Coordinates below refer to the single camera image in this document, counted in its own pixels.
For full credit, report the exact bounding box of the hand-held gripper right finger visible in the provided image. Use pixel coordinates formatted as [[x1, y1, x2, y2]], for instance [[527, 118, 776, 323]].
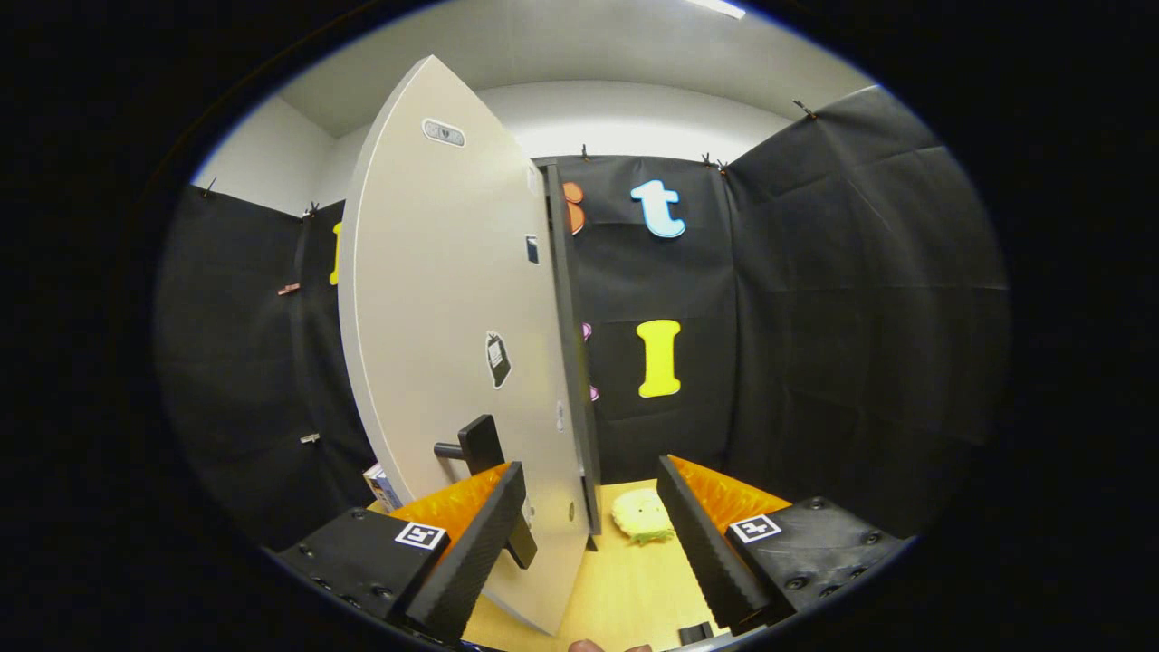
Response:
[[656, 455, 906, 637]]

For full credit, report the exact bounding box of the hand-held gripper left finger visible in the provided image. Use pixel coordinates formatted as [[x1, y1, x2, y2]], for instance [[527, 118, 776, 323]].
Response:
[[276, 460, 528, 646]]

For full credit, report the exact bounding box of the black door handle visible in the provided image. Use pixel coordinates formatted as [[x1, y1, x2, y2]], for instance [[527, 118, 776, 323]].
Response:
[[434, 414, 539, 570]]

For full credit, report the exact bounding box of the grey shoe cabinet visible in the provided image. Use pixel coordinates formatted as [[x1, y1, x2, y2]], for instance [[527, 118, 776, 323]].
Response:
[[539, 158, 603, 549]]

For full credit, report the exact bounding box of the black backdrop cloth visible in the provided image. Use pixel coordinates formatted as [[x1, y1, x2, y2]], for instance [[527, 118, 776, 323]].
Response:
[[154, 86, 1011, 553]]

